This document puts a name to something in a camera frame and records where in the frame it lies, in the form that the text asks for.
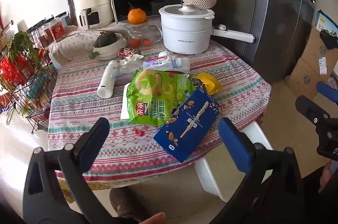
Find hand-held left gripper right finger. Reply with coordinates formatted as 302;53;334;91
218;118;304;224

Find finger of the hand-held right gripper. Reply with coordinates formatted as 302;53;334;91
295;96;331;124
316;82;338;103

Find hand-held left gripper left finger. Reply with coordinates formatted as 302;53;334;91
22;117;111;224

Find white plastic bin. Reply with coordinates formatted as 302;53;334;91
194;121;274;202

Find blue almond drink carton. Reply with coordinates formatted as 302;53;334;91
153;87;222;164

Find white cylindrical tube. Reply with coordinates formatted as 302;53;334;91
97;60;118;99

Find yellow wrapper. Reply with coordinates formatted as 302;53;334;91
191;73;222;95

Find green snack bag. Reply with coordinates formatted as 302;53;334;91
124;69;197;126

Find white wrapper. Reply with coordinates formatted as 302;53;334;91
120;53;144;67

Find red drink can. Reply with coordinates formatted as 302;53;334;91
118;47;142;59

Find white plastic drink bottle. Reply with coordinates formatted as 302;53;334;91
169;55;191;72

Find person's right hand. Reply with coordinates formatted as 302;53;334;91
320;162;334;191

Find person's left hand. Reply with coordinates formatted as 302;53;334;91
137;213;167;224

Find brown cardboard box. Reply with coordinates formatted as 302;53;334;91
285;58;326;100
301;24;338;87

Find patterned striped tablecloth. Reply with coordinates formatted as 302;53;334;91
48;20;272;185

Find black pouch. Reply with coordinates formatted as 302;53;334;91
319;30;338;50

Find blue printed box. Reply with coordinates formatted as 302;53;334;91
315;10;338;34

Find brown fuzzy slipper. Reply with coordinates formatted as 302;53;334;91
109;188;140;222

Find white ceramic bowl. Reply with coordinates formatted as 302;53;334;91
93;34;124;54

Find dark green squash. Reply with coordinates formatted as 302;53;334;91
95;31;117;48

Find small floral cloth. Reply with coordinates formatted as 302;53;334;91
49;26;127;66

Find red packets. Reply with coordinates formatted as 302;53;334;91
0;57;29;87

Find grey refrigerator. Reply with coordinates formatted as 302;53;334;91
199;0;317;84

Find white electric cooking pot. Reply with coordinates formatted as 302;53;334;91
158;4;255;55

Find green hanging plant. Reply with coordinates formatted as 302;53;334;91
8;31;43;68

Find clear glass jar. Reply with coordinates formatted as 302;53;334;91
127;23;162;48

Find large orange tangerine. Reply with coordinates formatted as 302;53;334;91
127;3;146;24

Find cream air fryer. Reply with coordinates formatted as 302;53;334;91
75;0;114;30

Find black wire rack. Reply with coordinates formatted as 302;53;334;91
0;11;66;135

